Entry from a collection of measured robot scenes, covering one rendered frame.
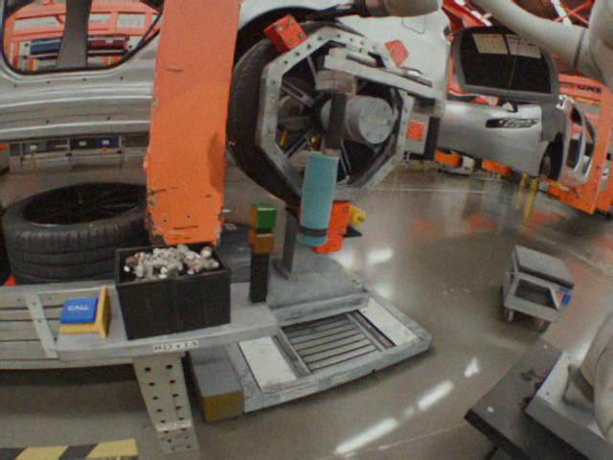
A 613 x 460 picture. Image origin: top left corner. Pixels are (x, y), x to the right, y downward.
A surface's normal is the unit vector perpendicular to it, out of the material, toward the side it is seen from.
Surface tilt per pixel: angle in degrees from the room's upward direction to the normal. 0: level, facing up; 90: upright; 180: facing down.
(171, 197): 90
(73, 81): 90
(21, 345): 90
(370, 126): 90
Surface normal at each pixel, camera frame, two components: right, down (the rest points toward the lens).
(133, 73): 0.46, 0.36
